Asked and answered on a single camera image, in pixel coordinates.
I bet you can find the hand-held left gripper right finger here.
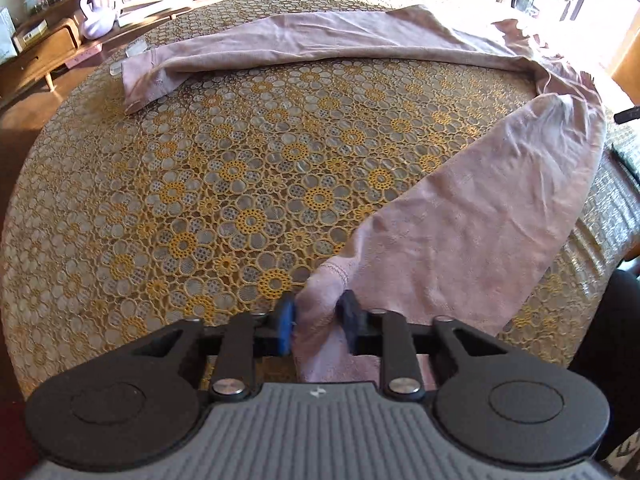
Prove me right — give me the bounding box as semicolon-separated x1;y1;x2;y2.
336;289;507;402

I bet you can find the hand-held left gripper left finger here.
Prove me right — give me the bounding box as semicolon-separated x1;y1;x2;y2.
127;291;297;402

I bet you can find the lilac long-sleeve garment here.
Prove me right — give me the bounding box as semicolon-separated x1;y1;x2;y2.
121;4;608;386

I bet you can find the yellow lace tablecloth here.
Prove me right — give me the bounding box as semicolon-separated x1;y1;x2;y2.
0;0;640;401

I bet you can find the person's dark clothing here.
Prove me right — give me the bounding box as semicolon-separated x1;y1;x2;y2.
570;267;640;461

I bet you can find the person's patterned sweater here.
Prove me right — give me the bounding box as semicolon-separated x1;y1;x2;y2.
597;430;640;473

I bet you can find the pink flat box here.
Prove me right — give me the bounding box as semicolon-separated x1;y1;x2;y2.
65;42;103;68

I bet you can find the stack of white books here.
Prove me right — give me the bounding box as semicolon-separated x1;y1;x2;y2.
117;0;196;28

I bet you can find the lilac swan ornament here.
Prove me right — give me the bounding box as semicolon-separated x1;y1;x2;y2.
80;0;117;41

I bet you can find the wooden media cabinet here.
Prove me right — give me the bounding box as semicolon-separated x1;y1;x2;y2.
0;0;196;106

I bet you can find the window with dark frame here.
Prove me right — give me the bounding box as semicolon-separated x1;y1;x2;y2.
495;0;640;71

